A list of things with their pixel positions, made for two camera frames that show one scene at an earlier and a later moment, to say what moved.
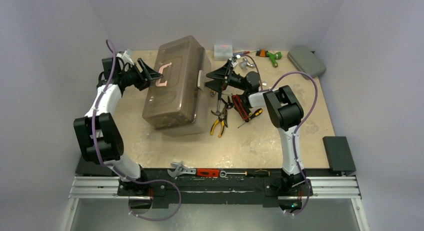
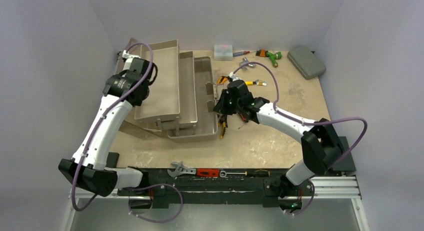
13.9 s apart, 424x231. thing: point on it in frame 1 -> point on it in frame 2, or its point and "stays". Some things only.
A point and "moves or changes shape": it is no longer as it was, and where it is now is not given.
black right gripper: x=226 y=76 -> x=224 y=109
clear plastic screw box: x=222 y=52 stays
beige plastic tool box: x=178 y=104 moves or changes shape
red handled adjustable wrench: x=181 y=169 stays
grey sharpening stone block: x=305 y=61 stays
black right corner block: x=339 y=154 stays
